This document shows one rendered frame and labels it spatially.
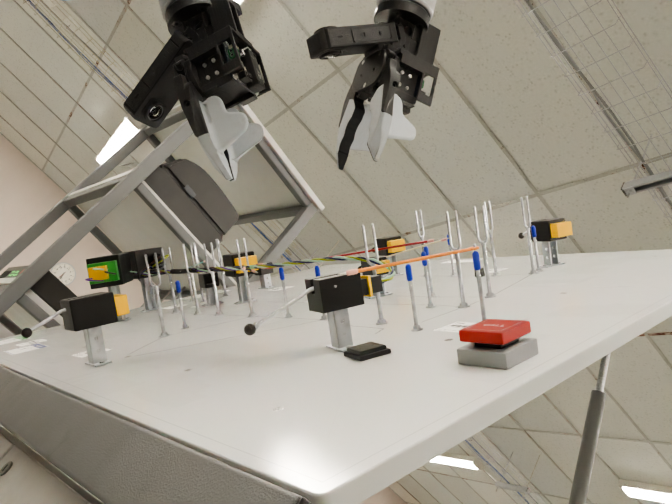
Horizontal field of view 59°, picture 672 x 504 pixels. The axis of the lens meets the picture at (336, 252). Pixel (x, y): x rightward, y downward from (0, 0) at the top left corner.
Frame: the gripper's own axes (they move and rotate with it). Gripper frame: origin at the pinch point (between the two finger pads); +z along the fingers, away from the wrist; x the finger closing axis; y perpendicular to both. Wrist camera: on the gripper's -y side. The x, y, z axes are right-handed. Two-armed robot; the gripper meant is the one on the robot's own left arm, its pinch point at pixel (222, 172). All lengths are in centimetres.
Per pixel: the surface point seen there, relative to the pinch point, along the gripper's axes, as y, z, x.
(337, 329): 3.4, 19.4, 11.5
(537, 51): 63, -98, 223
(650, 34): 103, -76, 206
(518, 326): 23.8, 26.0, 3.2
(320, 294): 3.8, 15.3, 8.3
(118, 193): -61, -39, 63
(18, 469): -35.9, 23.7, -0.6
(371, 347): 7.7, 23.0, 8.4
